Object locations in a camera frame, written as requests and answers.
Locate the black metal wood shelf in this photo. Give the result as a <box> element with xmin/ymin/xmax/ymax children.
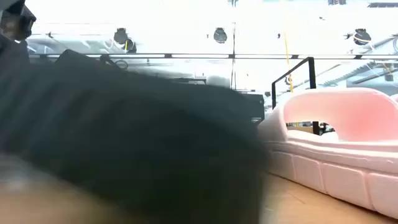
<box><xmin>271</xmin><ymin>57</ymin><xmax>321</xmax><ymax>136</ymax></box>

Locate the black monitor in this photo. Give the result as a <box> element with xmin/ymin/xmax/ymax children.
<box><xmin>242</xmin><ymin>93</ymin><xmax>266</xmax><ymax>124</ymax></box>

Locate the thin black vertical pole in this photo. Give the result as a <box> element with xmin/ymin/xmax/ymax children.
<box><xmin>230</xmin><ymin>0</ymin><xmax>238</xmax><ymax>91</ymax></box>

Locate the horizontal metal frame bar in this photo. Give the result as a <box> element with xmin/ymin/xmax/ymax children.
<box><xmin>27</xmin><ymin>53</ymin><xmax>398</xmax><ymax>60</ymax></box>

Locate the black ceiling cable reel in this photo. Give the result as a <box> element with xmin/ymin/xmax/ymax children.
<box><xmin>353</xmin><ymin>27</ymin><xmax>373</xmax><ymax>46</ymax></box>
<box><xmin>213</xmin><ymin>27</ymin><xmax>228</xmax><ymax>44</ymax></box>
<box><xmin>113</xmin><ymin>27</ymin><xmax>137</xmax><ymax>54</ymax></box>

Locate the yellow hanging cable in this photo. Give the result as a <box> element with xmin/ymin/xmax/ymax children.
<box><xmin>282</xmin><ymin>30</ymin><xmax>295</xmax><ymax>93</ymax></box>

